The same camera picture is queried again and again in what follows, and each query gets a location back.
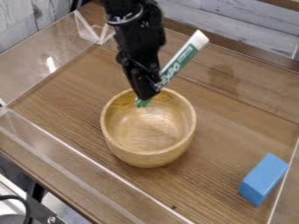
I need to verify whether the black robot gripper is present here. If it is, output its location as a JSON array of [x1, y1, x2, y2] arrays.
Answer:
[[105, 5, 166, 101]]

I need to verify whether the brown wooden bowl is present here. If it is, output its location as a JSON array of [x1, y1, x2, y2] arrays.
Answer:
[[101, 88, 197, 168]]

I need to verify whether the green Expo marker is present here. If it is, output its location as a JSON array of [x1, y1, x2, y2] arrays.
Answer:
[[134, 30, 210, 108]]

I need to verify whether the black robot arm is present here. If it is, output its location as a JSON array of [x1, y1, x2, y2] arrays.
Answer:
[[103, 0, 166, 101]]

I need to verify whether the blue rectangular block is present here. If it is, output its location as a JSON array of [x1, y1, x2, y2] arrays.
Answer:
[[238, 153, 289, 207]]

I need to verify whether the black metal stand base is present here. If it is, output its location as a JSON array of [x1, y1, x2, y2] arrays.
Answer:
[[26, 198, 69, 224]]

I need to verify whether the clear acrylic corner bracket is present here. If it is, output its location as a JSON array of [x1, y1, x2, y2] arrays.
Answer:
[[74, 10, 115, 46]]

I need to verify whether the black cable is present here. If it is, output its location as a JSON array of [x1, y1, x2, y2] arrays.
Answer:
[[0, 194, 34, 224]]

